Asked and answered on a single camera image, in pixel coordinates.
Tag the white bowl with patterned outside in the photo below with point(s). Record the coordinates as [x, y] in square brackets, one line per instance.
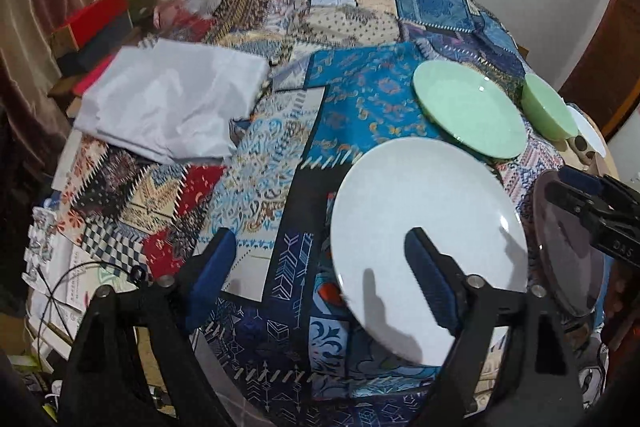
[587, 127]

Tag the green bowl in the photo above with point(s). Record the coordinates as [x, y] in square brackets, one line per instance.
[547, 107]

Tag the brown curtain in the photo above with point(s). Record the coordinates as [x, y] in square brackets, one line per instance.
[40, 7]

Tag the person's right hand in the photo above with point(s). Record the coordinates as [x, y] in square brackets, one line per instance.
[620, 302]

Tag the brown wooden door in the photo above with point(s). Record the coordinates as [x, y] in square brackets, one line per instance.
[610, 62]

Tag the dark translucent plate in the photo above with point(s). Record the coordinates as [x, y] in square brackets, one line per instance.
[565, 267]

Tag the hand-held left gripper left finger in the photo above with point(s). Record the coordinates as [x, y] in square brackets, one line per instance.
[212, 272]

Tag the white plate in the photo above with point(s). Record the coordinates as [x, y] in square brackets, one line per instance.
[425, 197]

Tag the dark grey box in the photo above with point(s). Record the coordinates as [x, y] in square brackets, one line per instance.
[97, 47]

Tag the red box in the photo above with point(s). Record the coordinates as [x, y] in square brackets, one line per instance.
[95, 19]

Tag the patchwork printed blanket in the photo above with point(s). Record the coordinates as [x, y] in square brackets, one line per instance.
[350, 107]

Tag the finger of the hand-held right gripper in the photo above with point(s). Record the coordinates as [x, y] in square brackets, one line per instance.
[612, 234]
[580, 181]

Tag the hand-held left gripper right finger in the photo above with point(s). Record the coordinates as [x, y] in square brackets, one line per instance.
[430, 282]

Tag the green plate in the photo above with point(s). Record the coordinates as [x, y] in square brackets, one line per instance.
[465, 107]

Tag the white cloth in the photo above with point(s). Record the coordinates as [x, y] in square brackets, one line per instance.
[170, 107]

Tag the blister pill packs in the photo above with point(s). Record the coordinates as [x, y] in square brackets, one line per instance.
[40, 232]

